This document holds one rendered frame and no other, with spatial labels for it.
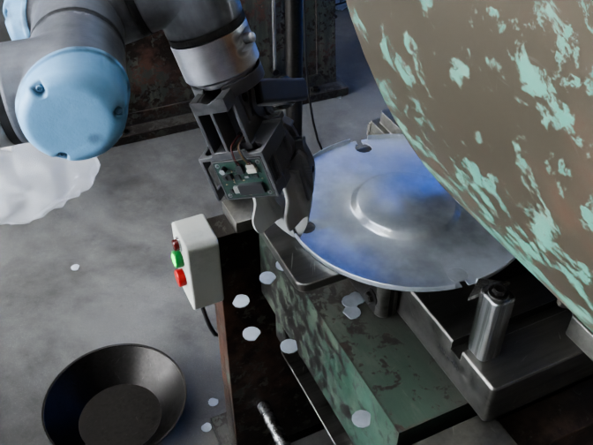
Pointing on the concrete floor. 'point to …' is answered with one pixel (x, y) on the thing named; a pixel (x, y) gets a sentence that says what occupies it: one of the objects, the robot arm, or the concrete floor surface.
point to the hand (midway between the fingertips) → (296, 222)
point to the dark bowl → (115, 397)
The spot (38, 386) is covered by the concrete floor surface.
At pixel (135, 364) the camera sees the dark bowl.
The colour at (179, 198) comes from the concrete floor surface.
